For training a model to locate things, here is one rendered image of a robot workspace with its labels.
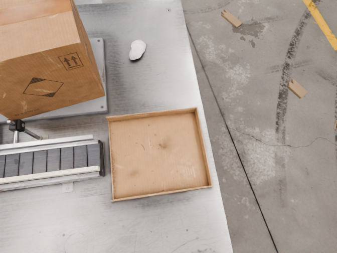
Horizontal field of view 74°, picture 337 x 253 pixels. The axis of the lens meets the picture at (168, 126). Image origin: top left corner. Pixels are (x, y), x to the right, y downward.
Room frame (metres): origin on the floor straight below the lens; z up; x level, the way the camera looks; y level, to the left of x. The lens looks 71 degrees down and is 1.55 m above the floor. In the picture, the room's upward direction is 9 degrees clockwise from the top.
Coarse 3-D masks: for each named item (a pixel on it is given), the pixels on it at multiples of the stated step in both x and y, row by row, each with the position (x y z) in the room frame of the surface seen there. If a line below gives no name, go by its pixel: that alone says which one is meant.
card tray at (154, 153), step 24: (120, 120) 0.25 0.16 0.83; (144, 120) 0.26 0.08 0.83; (168, 120) 0.27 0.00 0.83; (192, 120) 0.29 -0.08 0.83; (120, 144) 0.17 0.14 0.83; (144, 144) 0.18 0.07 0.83; (168, 144) 0.19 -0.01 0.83; (192, 144) 0.20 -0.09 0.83; (120, 168) 0.09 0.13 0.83; (144, 168) 0.10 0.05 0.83; (168, 168) 0.11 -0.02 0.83; (192, 168) 0.13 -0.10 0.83; (120, 192) 0.02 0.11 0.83; (144, 192) 0.03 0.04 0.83; (168, 192) 0.04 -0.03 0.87
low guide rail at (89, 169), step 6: (78, 168) 0.06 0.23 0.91; (84, 168) 0.07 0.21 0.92; (90, 168) 0.07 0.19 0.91; (96, 168) 0.07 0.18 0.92; (30, 174) 0.03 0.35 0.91; (36, 174) 0.03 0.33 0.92; (42, 174) 0.03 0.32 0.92; (48, 174) 0.03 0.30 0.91; (54, 174) 0.04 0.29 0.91; (60, 174) 0.04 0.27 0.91; (66, 174) 0.04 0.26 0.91; (0, 180) 0.00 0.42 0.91; (6, 180) 0.00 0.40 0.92; (12, 180) 0.01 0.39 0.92; (18, 180) 0.01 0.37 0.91; (24, 180) 0.01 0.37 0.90
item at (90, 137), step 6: (60, 138) 0.13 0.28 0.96; (66, 138) 0.13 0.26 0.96; (72, 138) 0.13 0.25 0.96; (78, 138) 0.14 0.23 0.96; (84, 138) 0.14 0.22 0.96; (90, 138) 0.14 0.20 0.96; (12, 144) 0.09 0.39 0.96; (18, 144) 0.09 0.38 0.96; (24, 144) 0.10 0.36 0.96; (30, 144) 0.10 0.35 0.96; (36, 144) 0.10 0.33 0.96; (42, 144) 0.10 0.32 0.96; (48, 144) 0.11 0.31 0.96; (54, 144) 0.11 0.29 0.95; (0, 150) 0.07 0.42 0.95
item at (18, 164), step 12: (96, 144) 0.14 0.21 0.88; (0, 156) 0.07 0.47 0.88; (12, 156) 0.07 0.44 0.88; (24, 156) 0.08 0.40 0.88; (36, 156) 0.08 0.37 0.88; (48, 156) 0.09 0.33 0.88; (60, 156) 0.09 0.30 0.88; (72, 156) 0.10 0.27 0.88; (84, 156) 0.10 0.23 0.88; (96, 156) 0.11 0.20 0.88; (0, 168) 0.03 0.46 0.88; (12, 168) 0.04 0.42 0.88; (24, 168) 0.04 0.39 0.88; (36, 168) 0.05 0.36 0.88; (48, 168) 0.05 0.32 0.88; (60, 168) 0.06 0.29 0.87; (72, 168) 0.06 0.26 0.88
